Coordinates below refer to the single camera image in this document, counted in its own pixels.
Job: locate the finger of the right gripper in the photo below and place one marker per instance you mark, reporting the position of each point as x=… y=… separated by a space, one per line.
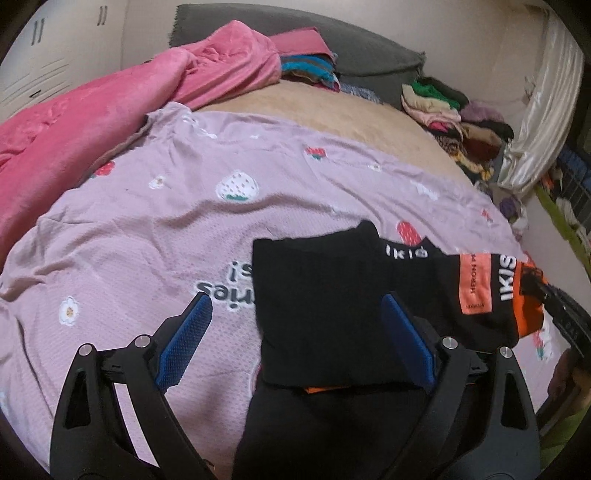
x=568 y=316

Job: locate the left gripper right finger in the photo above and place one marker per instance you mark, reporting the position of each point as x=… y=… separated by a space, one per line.
x=479 y=421

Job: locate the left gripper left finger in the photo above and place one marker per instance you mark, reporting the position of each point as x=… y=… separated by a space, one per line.
x=89 y=436

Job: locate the black orange sweatshirt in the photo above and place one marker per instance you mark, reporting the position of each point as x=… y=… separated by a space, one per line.
x=334 y=398

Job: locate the pile of folded clothes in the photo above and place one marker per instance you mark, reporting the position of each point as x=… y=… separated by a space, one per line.
x=473 y=134

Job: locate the striped colourful folded clothes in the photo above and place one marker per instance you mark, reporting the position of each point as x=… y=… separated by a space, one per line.
x=306 y=57

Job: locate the person right hand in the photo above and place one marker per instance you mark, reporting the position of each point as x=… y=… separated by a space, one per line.
x=566 y=370

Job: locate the green bedding at right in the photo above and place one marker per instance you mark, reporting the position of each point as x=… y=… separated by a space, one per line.
x=566 y=231

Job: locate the cream satin curtain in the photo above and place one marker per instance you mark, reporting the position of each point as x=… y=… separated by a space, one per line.
x=549 y=113

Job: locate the lilac strawberry print quilt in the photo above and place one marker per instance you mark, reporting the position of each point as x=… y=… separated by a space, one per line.
x=177 y=215

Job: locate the pink plush blanket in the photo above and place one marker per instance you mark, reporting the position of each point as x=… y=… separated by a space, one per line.
x=53 y=146

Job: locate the grey headboard cover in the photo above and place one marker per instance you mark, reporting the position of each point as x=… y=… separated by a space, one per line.
x=364 y=58

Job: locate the beige bed sheet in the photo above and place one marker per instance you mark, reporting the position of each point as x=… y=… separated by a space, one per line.
x=382 y=127

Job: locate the white wardrobe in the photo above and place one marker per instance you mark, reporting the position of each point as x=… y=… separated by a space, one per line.
x=64 y=45

